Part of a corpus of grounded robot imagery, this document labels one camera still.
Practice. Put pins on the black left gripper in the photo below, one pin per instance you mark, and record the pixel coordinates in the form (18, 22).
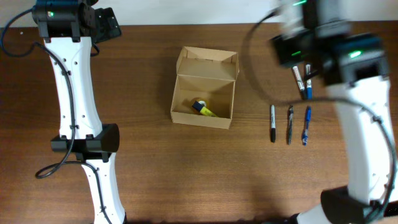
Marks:
(110, 24)

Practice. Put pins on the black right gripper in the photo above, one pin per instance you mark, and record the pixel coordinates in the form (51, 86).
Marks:
(288, 54)

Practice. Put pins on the black whiteboard marker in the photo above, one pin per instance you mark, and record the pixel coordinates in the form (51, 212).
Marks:
(299, 81)

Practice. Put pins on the brown cardboard box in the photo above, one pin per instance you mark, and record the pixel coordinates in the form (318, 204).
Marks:
(206, 73)

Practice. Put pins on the yellow tape roll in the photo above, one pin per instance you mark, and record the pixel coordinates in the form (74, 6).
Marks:
(202, 101)

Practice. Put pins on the yellow highlighter black cap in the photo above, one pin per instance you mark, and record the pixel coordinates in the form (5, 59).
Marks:
(203, 110)

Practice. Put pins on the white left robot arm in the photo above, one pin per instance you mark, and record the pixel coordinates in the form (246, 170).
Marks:
(70, 30)

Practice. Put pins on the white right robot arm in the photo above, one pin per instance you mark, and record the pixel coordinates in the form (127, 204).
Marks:
(355, 73)

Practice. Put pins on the blue whiteboard marker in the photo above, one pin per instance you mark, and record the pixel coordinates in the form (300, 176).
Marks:
(308, 70)

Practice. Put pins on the black gel pen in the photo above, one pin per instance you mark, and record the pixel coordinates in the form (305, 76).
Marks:
(290, 127)

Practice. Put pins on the black sharpie marker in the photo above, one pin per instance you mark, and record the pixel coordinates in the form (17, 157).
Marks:
(273, 127)

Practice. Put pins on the blue gel pen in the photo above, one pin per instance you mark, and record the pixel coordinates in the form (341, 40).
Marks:
(308, 116)

